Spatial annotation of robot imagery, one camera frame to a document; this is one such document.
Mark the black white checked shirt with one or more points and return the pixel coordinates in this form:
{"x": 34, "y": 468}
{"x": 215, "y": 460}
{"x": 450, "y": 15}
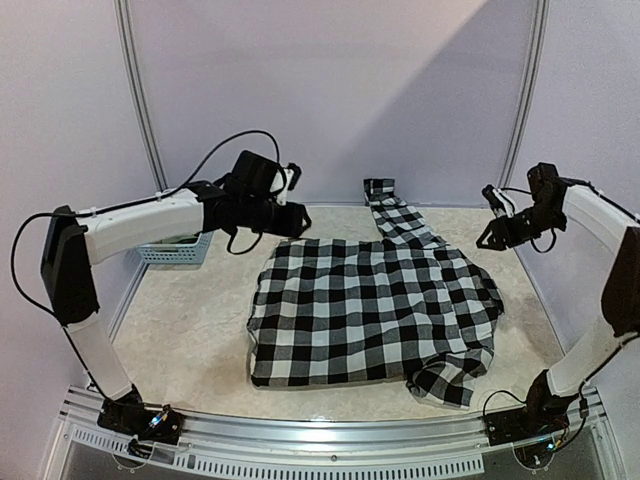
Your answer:
{"x": 408, "y": 306}

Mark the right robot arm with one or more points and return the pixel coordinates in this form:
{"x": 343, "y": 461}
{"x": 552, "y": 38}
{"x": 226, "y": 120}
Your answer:
{"x": 611, "y": 300}

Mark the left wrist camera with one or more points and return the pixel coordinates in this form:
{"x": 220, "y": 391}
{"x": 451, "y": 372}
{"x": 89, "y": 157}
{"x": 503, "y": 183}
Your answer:
{"x": 284, "y": 182}

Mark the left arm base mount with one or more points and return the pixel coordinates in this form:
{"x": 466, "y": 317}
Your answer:
{"x": 145, "y": 425}

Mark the right aluminium wall post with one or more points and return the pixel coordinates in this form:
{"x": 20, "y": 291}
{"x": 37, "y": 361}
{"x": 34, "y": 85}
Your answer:
{"x": 527, "y": 88}

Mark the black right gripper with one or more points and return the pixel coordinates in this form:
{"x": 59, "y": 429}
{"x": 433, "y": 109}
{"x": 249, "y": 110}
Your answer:
{"x": 507, "y": 230}

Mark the aluminium wall post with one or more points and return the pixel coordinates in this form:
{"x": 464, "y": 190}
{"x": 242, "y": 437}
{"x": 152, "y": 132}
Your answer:
{"x": 527, "y": 88}
{"x": 124, "y": 20}

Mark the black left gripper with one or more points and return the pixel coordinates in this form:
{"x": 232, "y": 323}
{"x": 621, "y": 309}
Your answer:
{"x": 293, "y": 225}

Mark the front aluminium rail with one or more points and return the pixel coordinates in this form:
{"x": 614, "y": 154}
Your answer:
{"x": 223, "y": 447}

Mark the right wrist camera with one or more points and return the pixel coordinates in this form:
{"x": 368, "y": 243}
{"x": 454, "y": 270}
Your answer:
{"x": 499, "y": 202}

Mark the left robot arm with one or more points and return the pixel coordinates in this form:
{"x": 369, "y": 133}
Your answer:
{"x": 252, "y": 195}

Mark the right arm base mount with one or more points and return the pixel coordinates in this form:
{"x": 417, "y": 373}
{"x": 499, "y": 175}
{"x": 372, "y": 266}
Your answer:
{"x": 522, "y": 423}

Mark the left aluminium wall post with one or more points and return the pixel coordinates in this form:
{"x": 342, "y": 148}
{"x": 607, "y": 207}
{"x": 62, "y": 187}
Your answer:
{"x": 124, "y": 20}

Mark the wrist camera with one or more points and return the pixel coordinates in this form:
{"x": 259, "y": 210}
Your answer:
{"x": 499, "y": 202}
{"x": 284, "y": 182}

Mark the light blue plastic basket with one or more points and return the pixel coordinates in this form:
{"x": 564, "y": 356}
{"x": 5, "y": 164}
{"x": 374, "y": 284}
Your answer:
{"x": 181, "y": 250}

